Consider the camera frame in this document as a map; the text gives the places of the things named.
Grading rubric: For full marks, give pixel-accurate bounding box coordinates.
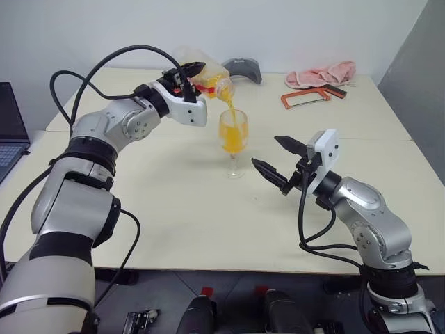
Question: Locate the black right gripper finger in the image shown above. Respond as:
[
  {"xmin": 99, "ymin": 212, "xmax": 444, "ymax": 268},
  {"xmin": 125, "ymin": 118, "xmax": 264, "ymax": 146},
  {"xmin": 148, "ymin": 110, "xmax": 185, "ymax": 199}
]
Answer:
[
  {"xmin": 250, "ymin": 157, "xmax": 290, "ymax": 191},
  {"xmin": 273, "ymin": 135, "xmax": 309, "ymax": 158}
]

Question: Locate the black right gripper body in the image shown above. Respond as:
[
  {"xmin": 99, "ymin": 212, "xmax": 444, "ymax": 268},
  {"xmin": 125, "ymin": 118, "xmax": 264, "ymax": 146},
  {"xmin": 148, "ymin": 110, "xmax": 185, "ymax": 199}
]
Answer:
[{"xmin": 281, "ymin": 152, "xmax": 323, "ymax": 196}]

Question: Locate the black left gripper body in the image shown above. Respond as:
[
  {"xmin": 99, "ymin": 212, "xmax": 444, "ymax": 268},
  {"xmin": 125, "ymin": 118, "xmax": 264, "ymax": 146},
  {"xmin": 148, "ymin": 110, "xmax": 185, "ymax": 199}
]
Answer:
[{"xmin": 160, "ymin": 65, "xmax": 191, "ymax": 95}]

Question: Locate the clear bottle with orange drink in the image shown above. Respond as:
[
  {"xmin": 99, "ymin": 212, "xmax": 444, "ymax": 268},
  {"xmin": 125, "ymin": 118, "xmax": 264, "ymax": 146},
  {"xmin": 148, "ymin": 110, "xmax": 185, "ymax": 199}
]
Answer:
[{"xmin": 172, "ymin": 46, "xmax": 236, "ymax": 103}]

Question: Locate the clear wine glass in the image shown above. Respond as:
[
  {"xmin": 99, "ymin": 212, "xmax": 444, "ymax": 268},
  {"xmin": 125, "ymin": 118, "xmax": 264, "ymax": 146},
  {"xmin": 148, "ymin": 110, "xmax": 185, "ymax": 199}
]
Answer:
[{"xmin": 218, "ymin": 108, "xmax": 251, "ymax": 180}]

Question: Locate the orange hacksaw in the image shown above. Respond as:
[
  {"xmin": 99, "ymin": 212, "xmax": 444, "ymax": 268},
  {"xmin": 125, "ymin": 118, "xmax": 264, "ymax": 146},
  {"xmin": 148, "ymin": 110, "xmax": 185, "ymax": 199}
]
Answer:
[{"xmin": 280, "ymin": 84, "xmax": 348, "ymax": 111}]

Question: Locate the grey curved plastic shell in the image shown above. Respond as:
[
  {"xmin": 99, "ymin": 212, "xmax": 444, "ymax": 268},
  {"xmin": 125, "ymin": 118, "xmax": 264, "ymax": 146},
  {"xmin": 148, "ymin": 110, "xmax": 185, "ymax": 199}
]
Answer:
[{"xmin": 221, "ymin": 57, "xmax": 263, "ymax": 85}]

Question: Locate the pink towel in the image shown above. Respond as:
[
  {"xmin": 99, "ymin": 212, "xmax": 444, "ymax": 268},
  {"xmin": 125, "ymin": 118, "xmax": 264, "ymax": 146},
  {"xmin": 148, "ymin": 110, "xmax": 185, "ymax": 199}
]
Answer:
[{"xmin": 285, "ymin": 61, "xmax": 357, "ymax": 89}]

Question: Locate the dark rounded shape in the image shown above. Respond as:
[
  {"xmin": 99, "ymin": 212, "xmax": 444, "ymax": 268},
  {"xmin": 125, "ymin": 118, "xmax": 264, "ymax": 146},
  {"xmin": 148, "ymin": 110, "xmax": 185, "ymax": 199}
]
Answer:
[
  {"xmin": 262, "ymin": 290, "xmax": 311, "ymax": 334},
  {"xmin": 182, "ymin": 295, "xmax": 218, "ymax": 334}
]

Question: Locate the dark laptop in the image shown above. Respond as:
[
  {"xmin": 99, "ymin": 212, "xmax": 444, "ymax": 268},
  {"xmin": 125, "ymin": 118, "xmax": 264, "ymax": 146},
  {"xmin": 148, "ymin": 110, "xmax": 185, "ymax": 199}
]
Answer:
[{"xmin": 0, "ymin": 82, "xmax": 32, "ymax": 186}]

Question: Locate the black and silver floor device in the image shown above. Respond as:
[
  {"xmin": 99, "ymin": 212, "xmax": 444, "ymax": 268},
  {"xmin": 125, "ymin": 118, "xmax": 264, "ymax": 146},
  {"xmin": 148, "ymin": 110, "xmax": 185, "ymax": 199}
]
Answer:
[{"xmin": 124, "ymin": 308, "xmax": 161, "ymax": 334}]

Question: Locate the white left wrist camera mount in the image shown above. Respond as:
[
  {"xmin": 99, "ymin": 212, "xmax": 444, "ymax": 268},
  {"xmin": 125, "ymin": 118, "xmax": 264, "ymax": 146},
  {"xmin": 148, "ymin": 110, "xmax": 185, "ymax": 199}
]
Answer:
[{"xmin": 159, "ymin": 80, "xmax": 209, "ymax": 127}]

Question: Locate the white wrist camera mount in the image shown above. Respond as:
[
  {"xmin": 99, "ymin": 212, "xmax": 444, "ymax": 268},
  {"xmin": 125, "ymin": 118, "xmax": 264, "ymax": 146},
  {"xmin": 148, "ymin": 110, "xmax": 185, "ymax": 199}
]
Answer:
[
  {"xmin": 305, "ymin": 129, "xmax": 340, "ymax": 196},
  {"xmin": 159, "ymin": 80, "xmax": 209, "ymax": 127}
]

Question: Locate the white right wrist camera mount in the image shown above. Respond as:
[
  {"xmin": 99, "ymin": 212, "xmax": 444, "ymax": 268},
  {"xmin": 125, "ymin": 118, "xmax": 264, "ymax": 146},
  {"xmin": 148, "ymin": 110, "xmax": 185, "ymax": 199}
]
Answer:
[{"xmin": 305, "ymin": 129, "xmax": 340, "ymax": 196}]

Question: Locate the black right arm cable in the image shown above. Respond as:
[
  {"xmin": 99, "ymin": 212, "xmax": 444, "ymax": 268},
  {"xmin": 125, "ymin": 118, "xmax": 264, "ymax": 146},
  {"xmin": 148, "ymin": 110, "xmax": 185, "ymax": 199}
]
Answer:
[{"xmin": 298, "ymin": 166, "xmax": 364, "ymax": 269}]

